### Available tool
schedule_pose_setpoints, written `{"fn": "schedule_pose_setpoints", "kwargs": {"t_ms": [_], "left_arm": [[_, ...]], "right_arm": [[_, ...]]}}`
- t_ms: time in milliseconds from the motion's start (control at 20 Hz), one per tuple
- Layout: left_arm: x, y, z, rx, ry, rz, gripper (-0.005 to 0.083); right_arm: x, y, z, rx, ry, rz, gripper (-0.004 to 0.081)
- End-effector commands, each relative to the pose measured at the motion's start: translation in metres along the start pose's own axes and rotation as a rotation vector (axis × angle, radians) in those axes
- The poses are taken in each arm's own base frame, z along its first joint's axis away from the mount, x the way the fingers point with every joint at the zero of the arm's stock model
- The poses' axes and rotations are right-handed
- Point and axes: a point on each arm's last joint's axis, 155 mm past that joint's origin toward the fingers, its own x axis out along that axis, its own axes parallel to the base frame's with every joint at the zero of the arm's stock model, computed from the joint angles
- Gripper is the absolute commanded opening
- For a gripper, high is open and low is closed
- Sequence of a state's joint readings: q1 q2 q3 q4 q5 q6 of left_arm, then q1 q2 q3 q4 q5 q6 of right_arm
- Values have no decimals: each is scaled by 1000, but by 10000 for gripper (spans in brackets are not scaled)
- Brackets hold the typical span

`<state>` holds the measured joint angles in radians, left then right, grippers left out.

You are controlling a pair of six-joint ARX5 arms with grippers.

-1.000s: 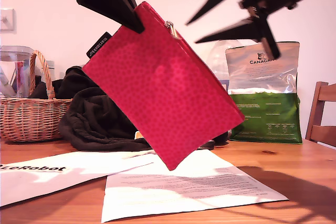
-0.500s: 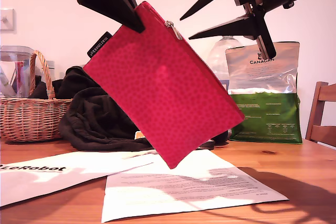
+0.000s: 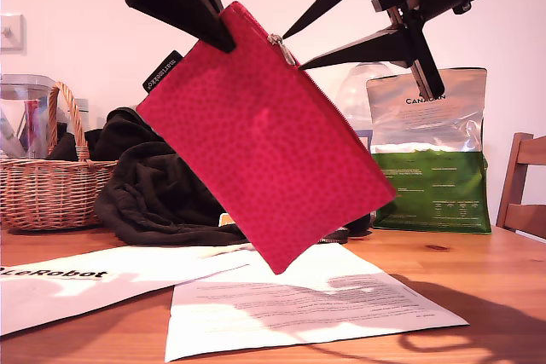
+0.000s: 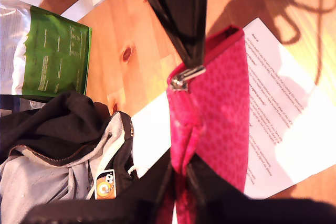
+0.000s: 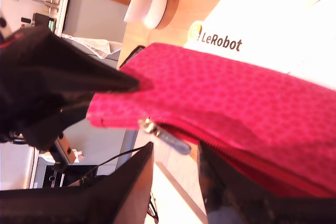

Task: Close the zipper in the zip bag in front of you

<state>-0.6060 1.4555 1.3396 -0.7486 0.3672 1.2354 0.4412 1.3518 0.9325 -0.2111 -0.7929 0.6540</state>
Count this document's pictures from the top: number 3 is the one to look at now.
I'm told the pink zip pouch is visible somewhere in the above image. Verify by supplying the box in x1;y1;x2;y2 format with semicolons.
136;0;397;275

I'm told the silver green Canagan bag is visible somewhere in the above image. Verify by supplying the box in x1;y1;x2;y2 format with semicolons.
365;67;492;235

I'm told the large clear water bottle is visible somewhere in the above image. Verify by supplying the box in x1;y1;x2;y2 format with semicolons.
336;61;387;156

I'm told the clear plastic container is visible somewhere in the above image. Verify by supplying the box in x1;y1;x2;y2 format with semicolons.
0;75;59;160

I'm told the wooden chair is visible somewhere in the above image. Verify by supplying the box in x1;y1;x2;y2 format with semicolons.
495;132;546;242

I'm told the dark brown grey-lined hoodie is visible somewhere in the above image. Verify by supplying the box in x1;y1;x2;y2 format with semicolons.
47;107;375;248

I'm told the printed white paper sheet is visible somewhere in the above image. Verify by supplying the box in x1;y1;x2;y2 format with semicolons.
164;242;470;363

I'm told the white LeRobot envelope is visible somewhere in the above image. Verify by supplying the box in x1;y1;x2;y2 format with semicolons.
0;243;253;338

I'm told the white wall switch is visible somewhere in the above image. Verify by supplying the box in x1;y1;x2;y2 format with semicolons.
0;14;26;53

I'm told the wicker basket with handle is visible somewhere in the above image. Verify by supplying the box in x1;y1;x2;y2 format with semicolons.
0;82;120;233

